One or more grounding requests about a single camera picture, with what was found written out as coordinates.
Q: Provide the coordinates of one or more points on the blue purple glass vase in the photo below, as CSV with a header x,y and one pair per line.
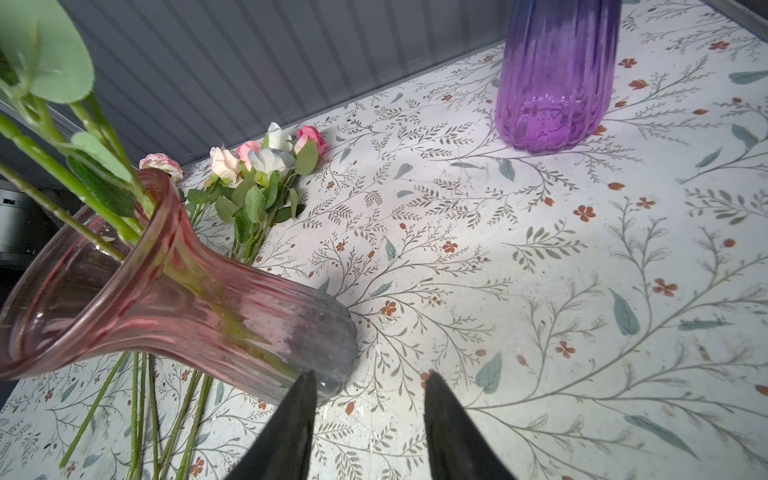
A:
x,y
557,72

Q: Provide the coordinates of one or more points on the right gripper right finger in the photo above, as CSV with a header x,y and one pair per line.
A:
x,y
456,448

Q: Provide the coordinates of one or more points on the pale pink flower spray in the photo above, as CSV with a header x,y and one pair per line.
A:
x,y
162,162

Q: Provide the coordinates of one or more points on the white pink bud spray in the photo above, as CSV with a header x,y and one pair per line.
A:
x,y
254,188

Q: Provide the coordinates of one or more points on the magenta rose stem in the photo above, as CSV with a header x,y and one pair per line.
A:
x,y
60,213

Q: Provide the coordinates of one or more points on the floral patterned table mat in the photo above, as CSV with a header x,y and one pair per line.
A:
x,y
601,312

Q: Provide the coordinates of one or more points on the red pink glass vase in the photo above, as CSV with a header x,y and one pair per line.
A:
x,y
174,297

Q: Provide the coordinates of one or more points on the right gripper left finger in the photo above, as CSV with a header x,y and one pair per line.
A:
x,y
283,448

